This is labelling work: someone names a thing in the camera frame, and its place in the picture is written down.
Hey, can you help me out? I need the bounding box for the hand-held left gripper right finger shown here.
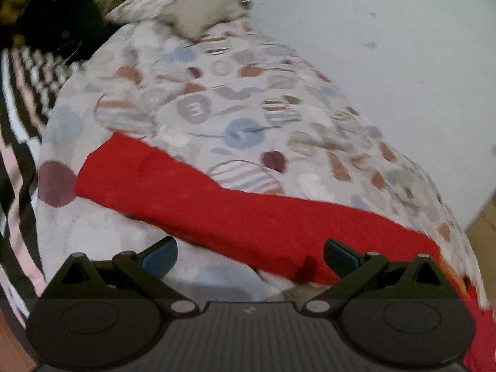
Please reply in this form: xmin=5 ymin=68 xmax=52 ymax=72
xmin=301 ymin=239 xmax=466 ymax=316

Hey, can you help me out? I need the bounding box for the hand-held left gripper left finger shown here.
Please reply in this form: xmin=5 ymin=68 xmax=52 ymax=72
xmin=46 ymin=236 xmax=199 ymax=318

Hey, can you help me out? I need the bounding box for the red cloth garment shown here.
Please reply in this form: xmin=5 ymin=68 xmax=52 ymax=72
xmin=73 ymin=132 xmax=494 ymax=372

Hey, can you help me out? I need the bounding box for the dark clothes pile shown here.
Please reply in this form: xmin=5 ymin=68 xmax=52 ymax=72
xmin=0 ymin=0 xmax=121 ymax=59

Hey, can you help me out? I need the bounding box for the wooden board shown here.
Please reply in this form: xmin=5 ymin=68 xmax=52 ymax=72
xmin=465 ymin=197 xmax=496 ymax=264

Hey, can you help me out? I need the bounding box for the patterned circle print duvet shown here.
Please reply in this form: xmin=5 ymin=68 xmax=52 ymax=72
xmin=37 ymin=19 xmax=489 ymax=318

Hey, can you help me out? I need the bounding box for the zebra striped blanket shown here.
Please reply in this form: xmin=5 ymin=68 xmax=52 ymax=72
xmin=0 ymin=46 xmax=90 ymax=318

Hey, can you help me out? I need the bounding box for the patterned pillow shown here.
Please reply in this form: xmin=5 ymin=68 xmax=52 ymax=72
xmin=104 ymin=0 xmax=249 ymax=41

